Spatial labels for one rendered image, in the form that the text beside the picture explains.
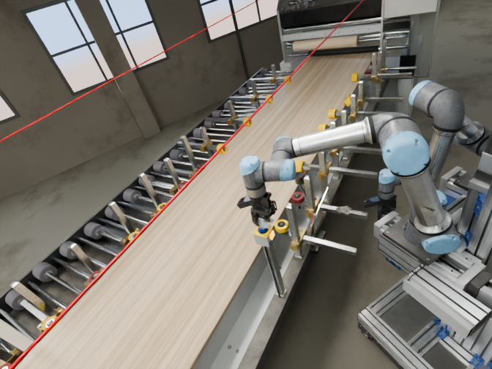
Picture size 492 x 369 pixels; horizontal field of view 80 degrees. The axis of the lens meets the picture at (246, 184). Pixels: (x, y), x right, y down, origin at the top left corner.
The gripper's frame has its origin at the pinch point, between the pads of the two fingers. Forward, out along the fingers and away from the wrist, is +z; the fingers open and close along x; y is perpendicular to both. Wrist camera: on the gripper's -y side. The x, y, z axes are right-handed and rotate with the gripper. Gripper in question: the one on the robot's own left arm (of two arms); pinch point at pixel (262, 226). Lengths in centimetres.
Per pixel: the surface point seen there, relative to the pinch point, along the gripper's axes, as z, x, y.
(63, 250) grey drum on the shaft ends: 41, -33, -152
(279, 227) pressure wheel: 33.3, 27.6, -10.1
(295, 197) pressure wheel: 33, 54, -11
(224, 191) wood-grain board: 34, 47, -62
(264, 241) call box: 5.5, -3.4, 1.8
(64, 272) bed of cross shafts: 54, -43, -150
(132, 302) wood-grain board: 34, -42, -63
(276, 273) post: 31.4, -1.6, 1.9
